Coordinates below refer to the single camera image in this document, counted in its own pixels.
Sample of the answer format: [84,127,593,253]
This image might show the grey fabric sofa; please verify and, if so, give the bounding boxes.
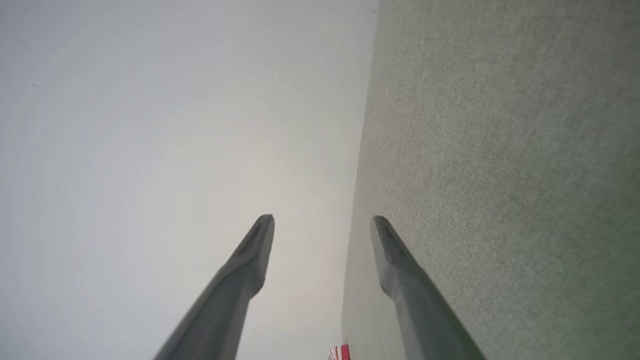
[341,0,640,360]

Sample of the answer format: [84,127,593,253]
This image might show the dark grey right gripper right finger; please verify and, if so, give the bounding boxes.
[370,215,487,360]

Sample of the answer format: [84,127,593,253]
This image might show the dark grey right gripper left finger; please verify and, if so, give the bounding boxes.
[152,214,276,360]

